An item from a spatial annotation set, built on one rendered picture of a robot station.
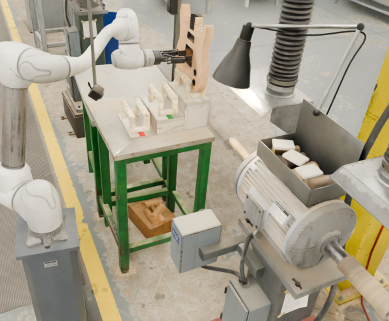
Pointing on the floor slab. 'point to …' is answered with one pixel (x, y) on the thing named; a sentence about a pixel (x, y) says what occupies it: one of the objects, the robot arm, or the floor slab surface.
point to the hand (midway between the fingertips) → (188, 55)
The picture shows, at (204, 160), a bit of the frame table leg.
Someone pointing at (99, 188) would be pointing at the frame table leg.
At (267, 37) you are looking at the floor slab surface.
